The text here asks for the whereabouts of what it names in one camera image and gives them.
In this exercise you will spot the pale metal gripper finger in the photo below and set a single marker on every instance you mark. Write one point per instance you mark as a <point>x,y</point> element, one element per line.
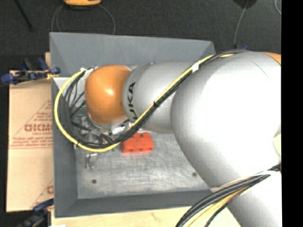
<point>88,161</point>

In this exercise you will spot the red-brown flat block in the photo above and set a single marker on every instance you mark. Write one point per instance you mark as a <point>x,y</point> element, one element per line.
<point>138,144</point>

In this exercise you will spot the grey metal bin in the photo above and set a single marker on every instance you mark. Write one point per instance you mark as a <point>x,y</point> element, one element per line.
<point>146,171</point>

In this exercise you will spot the brown cardboard board, red print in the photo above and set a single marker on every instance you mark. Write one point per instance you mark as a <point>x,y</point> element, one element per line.
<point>28,169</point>

